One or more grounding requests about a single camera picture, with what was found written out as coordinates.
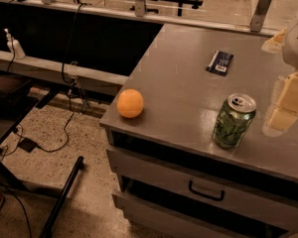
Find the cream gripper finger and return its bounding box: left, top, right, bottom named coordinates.
left=261, top=28, right=286, bottom=54
left=266, top=70, right=298, bottom=132

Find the dark blue rxbar wrapper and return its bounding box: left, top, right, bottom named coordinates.
left=206, top=51, right=233, bottom=76

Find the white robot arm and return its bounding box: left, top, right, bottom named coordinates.
left=262, top=12, right=298, bottom=137

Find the green soda can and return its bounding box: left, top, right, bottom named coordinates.
left=213, top=93, right=256, bottom=149

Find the grey upper drawer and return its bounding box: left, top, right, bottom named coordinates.
left=107, top=149, right=298, bottom=237

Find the grey drawer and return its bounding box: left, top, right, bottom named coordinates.
left=107, top=149, right=298, bottom=237
left=112, top=189, right=246, bottom=238

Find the orange fruit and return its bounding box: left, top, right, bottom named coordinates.
left=117, top=89, right=144, bottom=118

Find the grey lower drawer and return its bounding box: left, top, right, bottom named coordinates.
left=112, top=189, right=246, bottom=238

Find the white spray bottle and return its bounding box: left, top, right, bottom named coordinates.
left=4, top=29, right=26, bottom=60

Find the black power adapter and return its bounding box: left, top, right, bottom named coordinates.
left=18, top=138, right=37, bottom=153

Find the dark side table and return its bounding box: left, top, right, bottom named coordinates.
left=0, top=75, right=58, bottom=196

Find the black chair leg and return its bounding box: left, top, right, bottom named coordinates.
left=39, top=156, right=84, bottom=238

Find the metal rail bracket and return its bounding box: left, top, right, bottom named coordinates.
left=250, top=0, right=272, bottom=33

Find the black drawer handle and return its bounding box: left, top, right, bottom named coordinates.
left=188, top=180, right=225, bottom=201

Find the black hanging cable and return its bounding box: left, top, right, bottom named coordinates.
left=36, top=2, right=87, bottom=154

